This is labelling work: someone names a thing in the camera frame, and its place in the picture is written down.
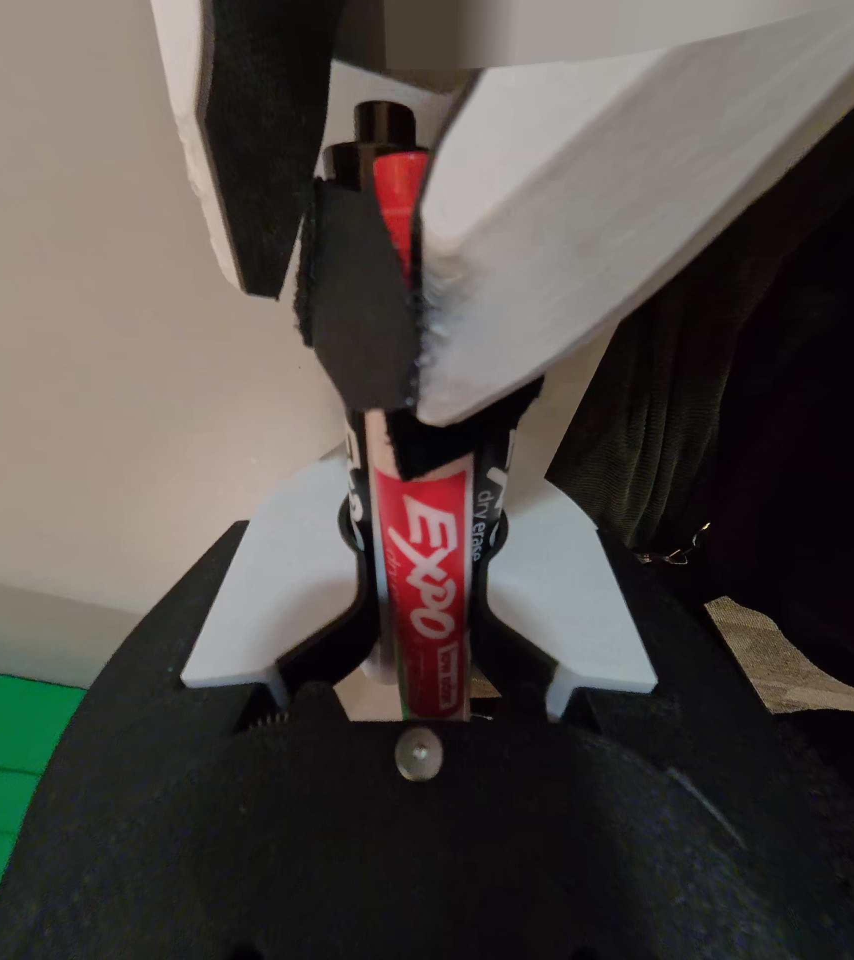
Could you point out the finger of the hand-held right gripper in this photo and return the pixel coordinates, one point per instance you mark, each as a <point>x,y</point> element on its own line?
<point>584,187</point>
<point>194,112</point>

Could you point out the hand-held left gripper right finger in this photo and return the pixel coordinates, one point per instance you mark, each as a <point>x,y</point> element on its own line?
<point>569,600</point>

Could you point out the black dry erase marker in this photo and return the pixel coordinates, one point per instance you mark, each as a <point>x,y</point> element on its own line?
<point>382,124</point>
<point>491,480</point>

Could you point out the small metal clip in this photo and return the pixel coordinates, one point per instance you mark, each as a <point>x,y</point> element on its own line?
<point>674,551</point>

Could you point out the red dry erase marker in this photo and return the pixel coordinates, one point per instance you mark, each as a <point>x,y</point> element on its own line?
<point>427,562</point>

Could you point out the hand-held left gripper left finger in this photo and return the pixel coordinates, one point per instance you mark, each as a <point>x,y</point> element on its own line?
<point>269,600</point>

